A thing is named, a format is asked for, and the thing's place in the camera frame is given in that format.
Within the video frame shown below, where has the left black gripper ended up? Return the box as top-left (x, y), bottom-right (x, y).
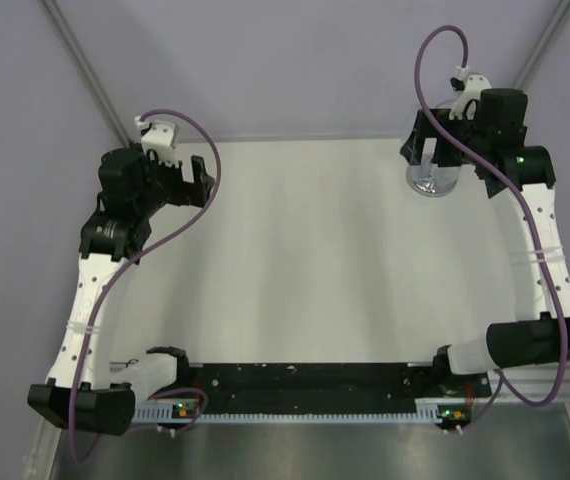
top-left (134, 143), bottom-right (212, 218)

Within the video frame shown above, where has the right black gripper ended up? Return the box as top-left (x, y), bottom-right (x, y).
top-left (398, 109), bottom-right (487, 168)

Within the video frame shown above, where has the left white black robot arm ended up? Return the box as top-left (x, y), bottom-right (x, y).
top-left (28, 147), bottom-right (215, 436)

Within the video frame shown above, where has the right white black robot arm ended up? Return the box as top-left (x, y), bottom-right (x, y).
top-left (400, 88), bottom-right (570, 396)

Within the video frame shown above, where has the chrome wine glass rack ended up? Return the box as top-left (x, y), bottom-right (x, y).
top-left (404, 99), bottom-right (461, 197)

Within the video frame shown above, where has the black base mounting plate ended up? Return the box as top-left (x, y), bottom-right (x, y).
top-left (161, 363), bottom-right (491, 416)

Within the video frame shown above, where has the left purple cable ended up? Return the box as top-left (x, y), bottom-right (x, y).
top-left (67, 109), bottom-right (223, 464)

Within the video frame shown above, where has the purple cable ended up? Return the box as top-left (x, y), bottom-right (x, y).
top-left (416, 25), bottom-right (570, 405)
top-left (67, 109), bottom-right (223, 464)

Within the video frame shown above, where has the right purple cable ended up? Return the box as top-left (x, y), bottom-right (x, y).
top-left (416, 25), bottom-right (570, 405)

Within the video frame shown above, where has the grey slotted cable duct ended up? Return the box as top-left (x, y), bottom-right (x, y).
top-left (133, 398), bottom-right (471, 426)

